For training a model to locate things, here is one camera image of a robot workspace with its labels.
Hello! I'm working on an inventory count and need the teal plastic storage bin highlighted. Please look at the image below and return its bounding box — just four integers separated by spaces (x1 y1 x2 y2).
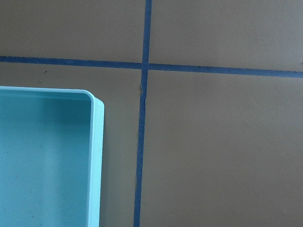
0 86 105 227

